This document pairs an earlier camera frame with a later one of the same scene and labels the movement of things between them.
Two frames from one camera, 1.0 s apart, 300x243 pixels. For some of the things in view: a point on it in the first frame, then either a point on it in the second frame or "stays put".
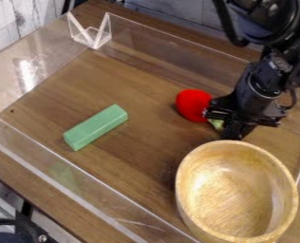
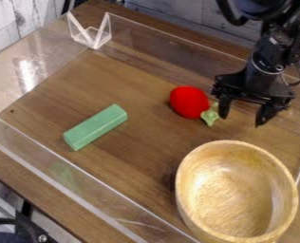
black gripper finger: [243, 130] -> [266, 111]
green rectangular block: [95, 126] stays put
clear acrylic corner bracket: [89, 37] stays put
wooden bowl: [236, 193] stays put
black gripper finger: [231, 130] -> [223, 104]
